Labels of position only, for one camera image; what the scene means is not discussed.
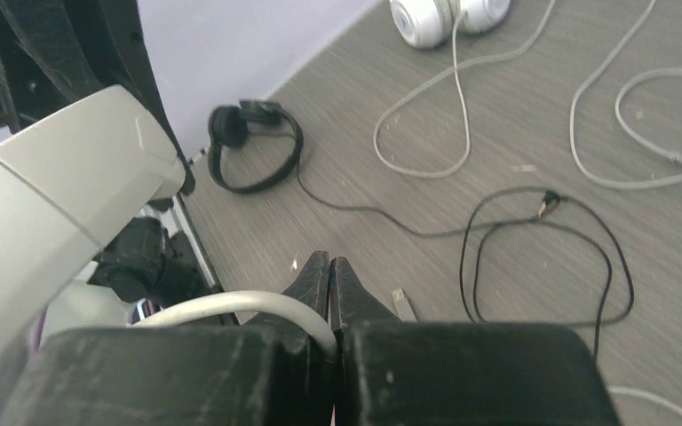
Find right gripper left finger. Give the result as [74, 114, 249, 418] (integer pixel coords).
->
[0, 251, 337, 426]

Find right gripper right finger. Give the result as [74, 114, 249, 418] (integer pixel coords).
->
[329, 257, 620, 425]

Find large white grey headphones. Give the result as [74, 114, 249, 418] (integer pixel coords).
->
[0, 86, 186, 367]

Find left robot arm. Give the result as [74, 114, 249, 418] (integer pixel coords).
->
[0, 1, 195, 414]

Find black headphones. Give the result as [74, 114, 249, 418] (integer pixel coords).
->
[208, 99, 305, 195]

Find small white headphones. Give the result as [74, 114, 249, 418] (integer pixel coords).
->
[389, 0, 512, 49]

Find black headphone cable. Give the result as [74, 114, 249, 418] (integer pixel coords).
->
[293, 167, 635, 359]

